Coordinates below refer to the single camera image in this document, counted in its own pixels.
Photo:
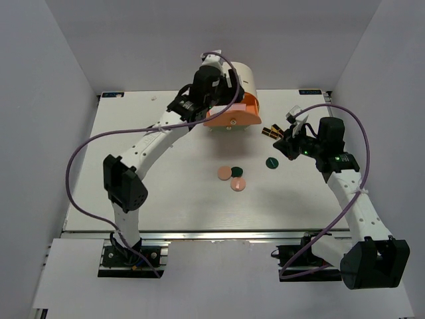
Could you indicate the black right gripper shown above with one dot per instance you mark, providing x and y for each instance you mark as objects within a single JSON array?
[{"x": 286, "y": 145}]

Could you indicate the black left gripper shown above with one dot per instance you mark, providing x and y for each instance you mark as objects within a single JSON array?
[{"x": 231, "y": 94}]

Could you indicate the green round compact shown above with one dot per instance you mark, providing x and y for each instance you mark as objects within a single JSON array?
[{"x": 272, "y": 163}]

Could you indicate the orange top drawer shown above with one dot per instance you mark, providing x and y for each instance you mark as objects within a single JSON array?
[{"x": 251, "y": 116}]

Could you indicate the white square compact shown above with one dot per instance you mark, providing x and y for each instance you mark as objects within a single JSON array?
[{"x": 217, "y": 109}]

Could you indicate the pink square compact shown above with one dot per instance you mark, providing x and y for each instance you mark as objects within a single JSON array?
[{"x": 237, "y": 107}]

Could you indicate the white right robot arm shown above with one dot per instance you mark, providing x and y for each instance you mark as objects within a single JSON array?
[{"x": 374, "y": 259}]

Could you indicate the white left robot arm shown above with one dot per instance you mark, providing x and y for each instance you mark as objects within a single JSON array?
[{"x": 124, "y": 174}]

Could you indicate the black gold lipstick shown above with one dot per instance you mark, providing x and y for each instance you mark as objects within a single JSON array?
[
  {"x": 270, "y": 133},
  {"x": 277, "y": 129}
]

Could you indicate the cream round drawer organizer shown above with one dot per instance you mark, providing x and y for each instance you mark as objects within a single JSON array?
[{"x": 246, "y": 77}]

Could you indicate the grey bottom drawer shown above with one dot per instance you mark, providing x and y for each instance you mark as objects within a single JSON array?
[{"x": 227, "y": 128}]

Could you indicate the dark green powder puff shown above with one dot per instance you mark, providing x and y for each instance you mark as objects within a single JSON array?
[{"x": 236, "y": 172}]

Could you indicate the peach puff with ribbon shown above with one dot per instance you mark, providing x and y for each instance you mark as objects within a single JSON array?
[{"x": 238, "y": 184}]

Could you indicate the peach powder puff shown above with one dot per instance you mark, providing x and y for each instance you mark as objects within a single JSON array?
[{"x": 224, "y": 173}]

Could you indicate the left blue table label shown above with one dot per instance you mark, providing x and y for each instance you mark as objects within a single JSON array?
[{"x": 112, "y": 95}]

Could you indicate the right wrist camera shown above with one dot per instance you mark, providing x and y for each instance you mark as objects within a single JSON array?
[{"x": 297, "y": 119}]

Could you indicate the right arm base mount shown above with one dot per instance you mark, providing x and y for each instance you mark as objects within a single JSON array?
[{"x": 307, "y": 261}]

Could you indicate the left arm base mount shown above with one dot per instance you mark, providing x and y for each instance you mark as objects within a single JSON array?
[{"x": 117, "y": 261}]

